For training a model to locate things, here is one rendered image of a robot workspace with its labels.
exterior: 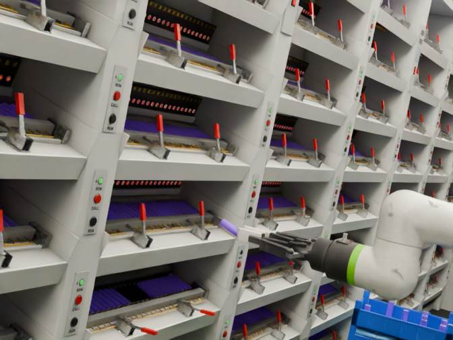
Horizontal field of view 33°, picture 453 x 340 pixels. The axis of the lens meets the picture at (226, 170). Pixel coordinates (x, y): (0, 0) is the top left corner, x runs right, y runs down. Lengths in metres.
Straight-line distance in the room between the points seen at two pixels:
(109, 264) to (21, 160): 0.37
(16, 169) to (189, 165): 0.55
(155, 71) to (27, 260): 0.45
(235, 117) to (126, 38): 0.66
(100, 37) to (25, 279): 0.44
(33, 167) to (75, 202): 0.15
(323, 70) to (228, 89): 0.92
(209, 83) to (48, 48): 0.55
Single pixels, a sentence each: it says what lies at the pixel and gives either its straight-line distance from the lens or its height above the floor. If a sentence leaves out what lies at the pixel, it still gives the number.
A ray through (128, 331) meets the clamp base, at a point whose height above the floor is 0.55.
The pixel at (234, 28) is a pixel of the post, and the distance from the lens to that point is 2.07.
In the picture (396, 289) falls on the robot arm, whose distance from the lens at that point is 1.66.
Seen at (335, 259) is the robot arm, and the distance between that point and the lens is 1.70.
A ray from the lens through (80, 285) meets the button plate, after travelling 1.48.
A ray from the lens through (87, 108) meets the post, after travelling 1.41.
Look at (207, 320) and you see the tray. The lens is 2.02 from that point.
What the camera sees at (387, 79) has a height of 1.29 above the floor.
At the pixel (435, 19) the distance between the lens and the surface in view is 4.08.
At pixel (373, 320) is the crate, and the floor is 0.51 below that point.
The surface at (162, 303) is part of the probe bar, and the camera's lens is 1.87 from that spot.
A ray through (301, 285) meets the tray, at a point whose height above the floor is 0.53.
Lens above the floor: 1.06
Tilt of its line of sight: 5 degrees down
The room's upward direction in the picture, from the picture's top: 11 degrees clockwise
